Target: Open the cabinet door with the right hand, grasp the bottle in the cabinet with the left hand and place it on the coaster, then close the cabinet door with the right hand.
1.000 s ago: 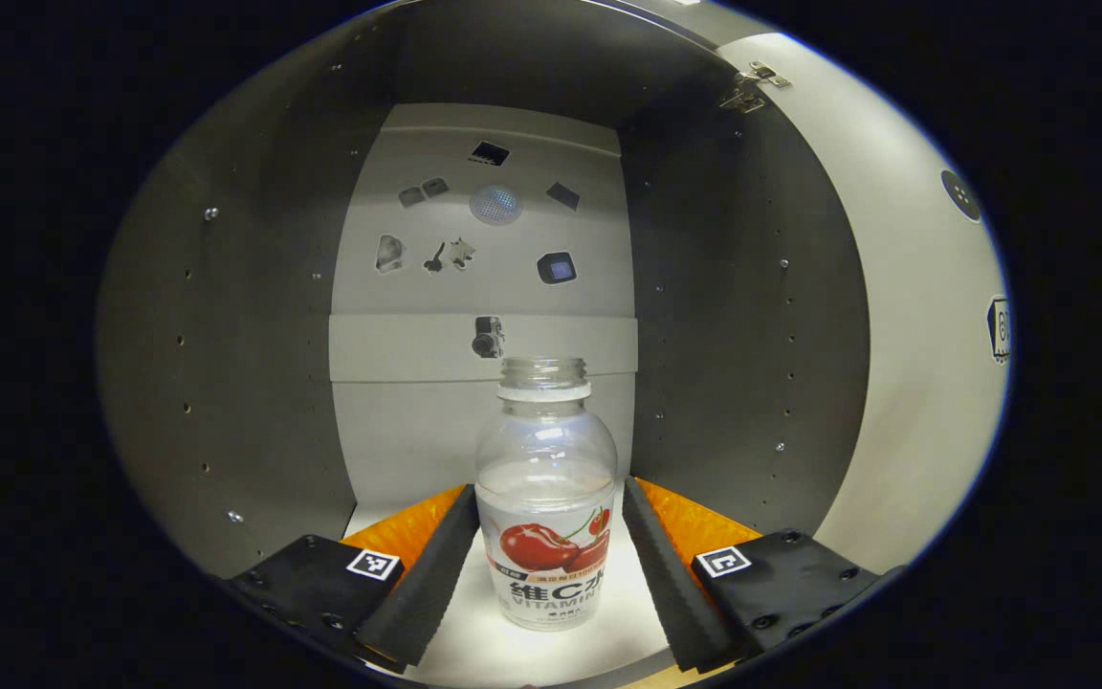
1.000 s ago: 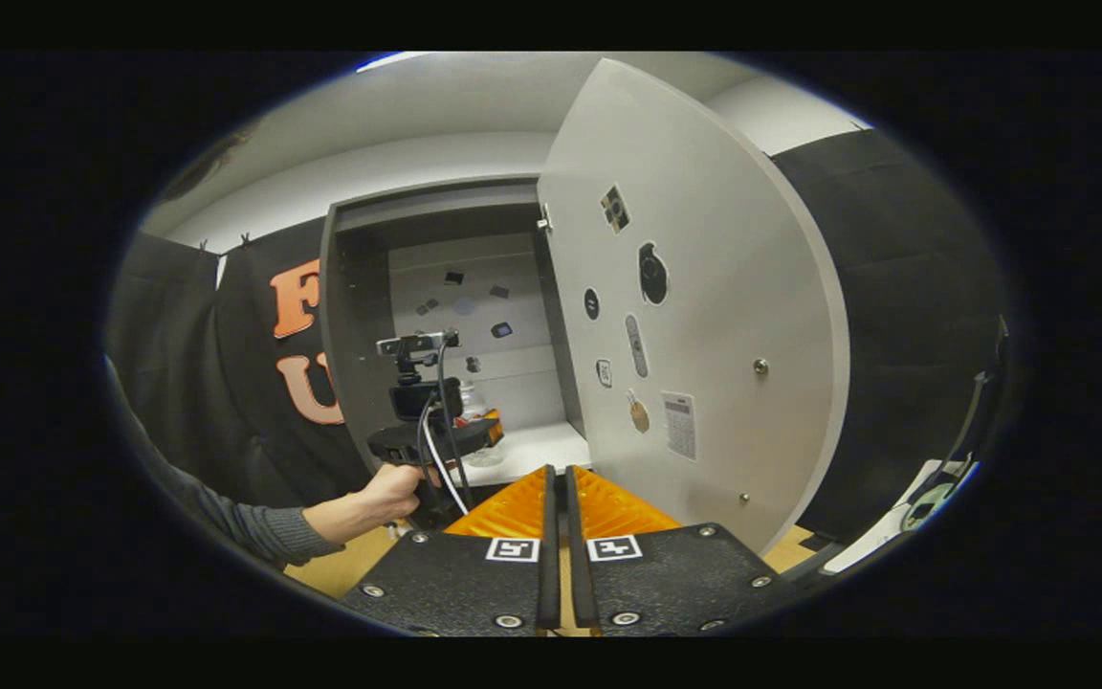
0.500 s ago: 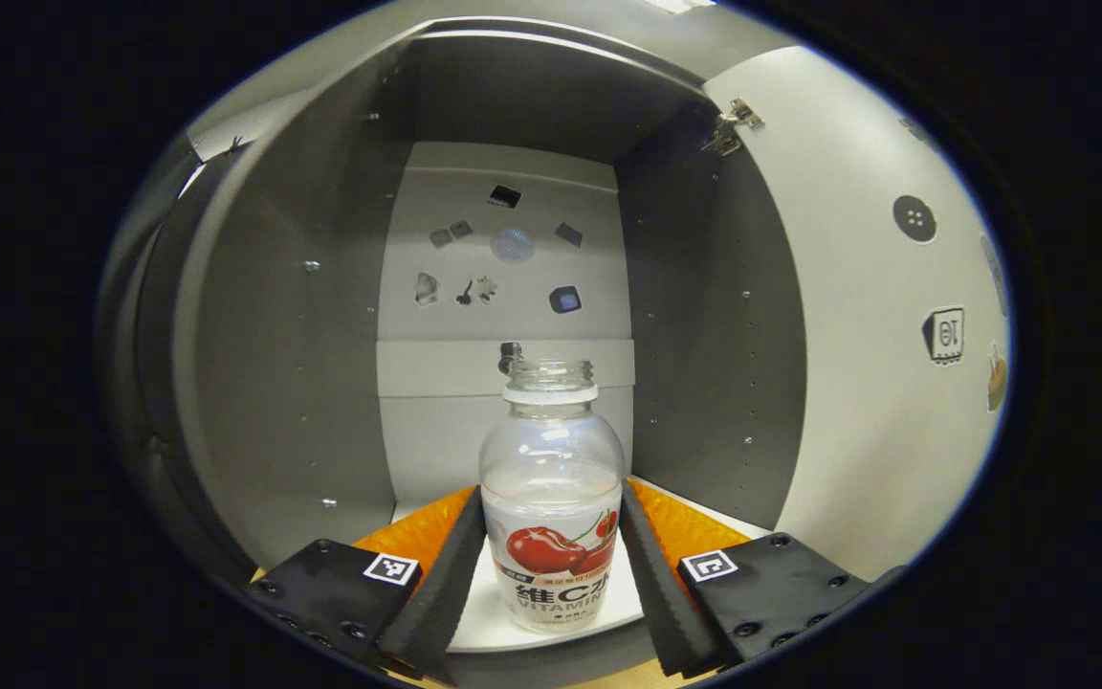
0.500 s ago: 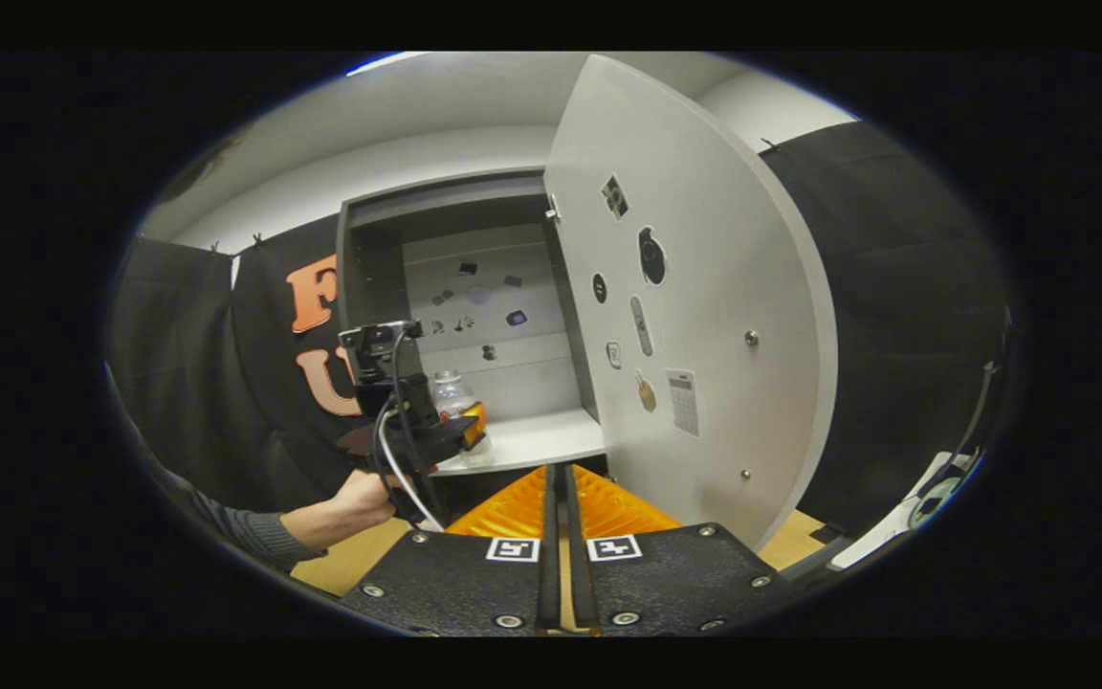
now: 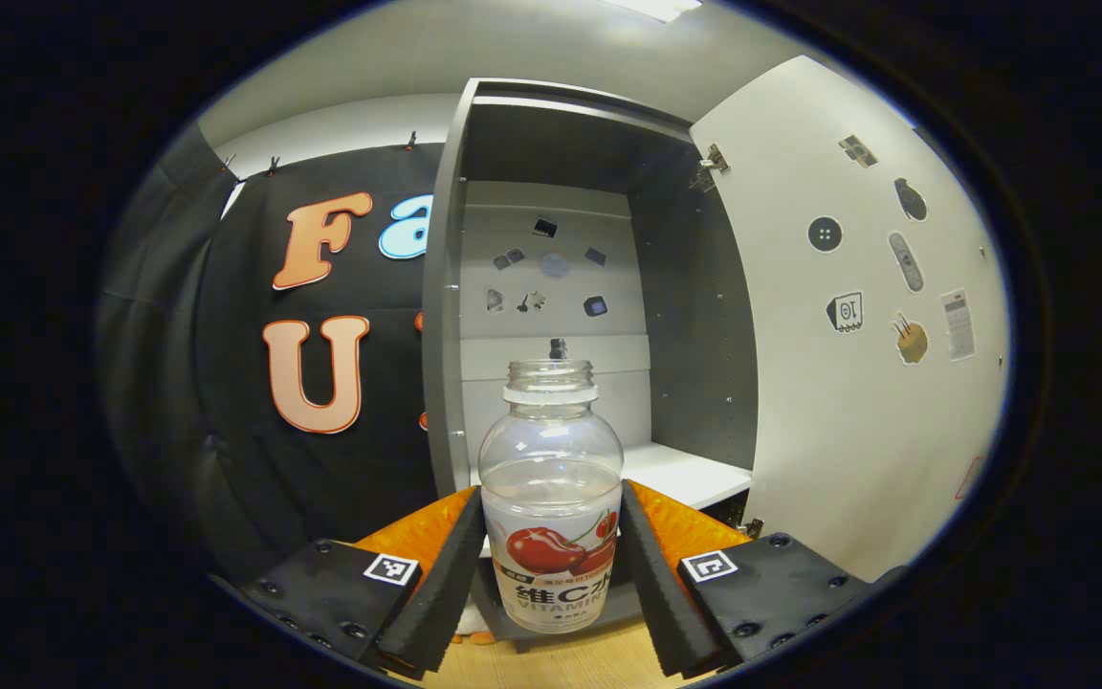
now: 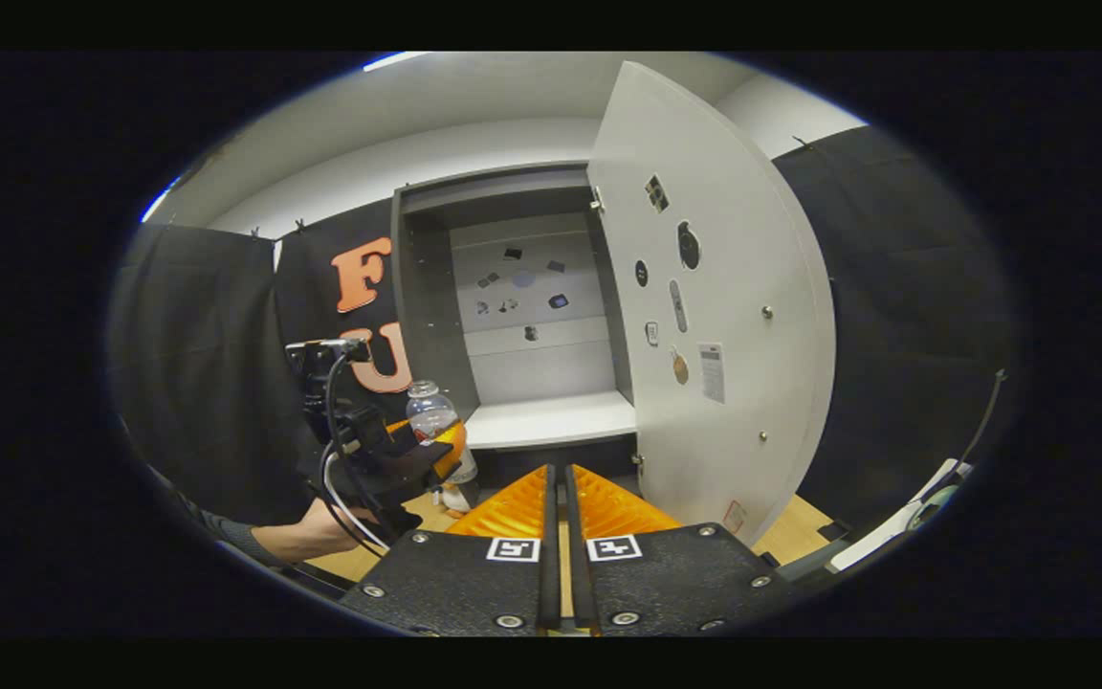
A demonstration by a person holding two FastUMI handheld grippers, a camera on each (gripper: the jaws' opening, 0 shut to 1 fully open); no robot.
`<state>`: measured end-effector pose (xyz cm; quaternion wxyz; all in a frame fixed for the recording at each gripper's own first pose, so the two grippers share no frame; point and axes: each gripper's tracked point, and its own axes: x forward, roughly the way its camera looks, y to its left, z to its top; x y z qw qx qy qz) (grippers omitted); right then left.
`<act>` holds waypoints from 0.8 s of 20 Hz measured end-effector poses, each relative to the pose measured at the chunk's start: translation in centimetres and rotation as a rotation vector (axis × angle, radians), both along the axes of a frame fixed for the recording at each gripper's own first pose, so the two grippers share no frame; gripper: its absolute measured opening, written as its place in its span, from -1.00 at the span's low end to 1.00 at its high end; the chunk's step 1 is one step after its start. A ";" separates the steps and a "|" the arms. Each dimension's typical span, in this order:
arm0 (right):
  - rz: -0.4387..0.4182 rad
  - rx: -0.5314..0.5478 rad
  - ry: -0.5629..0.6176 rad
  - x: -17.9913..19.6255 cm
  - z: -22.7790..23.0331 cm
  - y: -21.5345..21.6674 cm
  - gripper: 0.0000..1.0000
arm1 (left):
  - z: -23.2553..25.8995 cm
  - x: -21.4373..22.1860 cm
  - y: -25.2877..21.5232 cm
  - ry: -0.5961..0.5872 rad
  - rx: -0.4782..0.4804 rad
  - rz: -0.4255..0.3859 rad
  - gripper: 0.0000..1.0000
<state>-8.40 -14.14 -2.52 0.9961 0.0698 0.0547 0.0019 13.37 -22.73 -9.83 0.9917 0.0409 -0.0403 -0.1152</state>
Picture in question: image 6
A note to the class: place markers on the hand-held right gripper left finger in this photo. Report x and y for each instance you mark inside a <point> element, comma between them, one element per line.
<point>474,584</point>

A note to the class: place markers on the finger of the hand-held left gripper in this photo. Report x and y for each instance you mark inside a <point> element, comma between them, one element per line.
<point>453,450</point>
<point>398,426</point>

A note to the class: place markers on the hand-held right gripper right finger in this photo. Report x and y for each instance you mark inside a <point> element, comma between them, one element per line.
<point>675,579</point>

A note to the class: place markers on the clear plastic bottle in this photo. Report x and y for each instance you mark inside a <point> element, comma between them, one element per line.
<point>431,411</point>

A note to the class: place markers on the white cabinet door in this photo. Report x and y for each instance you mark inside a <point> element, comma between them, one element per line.
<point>733,287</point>

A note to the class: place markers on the grey cabinet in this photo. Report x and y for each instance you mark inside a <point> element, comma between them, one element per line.
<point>431,316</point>

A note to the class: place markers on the penguin plush toy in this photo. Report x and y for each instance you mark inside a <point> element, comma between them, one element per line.
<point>455,498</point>

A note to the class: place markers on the black backdrop cloth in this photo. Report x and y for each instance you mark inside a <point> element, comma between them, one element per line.
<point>197,383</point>

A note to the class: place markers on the white flat board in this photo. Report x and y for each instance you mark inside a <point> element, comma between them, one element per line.
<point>895,522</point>

